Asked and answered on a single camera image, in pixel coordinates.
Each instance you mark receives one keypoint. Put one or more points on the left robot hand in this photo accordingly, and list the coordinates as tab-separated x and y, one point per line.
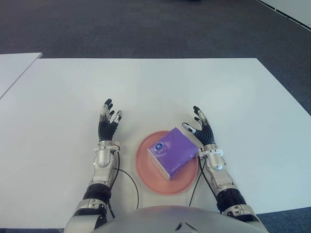
105	129

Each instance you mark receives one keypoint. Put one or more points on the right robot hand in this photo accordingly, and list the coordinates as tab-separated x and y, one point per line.
206	134

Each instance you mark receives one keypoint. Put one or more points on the purple tissue paper pack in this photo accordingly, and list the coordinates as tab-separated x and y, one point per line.
172	150

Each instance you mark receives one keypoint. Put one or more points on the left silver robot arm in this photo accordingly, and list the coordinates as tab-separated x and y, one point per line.
103	160

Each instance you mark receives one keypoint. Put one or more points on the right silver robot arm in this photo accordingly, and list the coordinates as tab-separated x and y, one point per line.
216	162

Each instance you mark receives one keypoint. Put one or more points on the pink round plate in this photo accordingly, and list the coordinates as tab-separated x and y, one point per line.
150	179

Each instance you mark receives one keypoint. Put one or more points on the silver robot torso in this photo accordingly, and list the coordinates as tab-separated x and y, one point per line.
158	221

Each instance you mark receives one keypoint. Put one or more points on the white adjoining table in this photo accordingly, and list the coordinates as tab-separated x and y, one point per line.
14	68

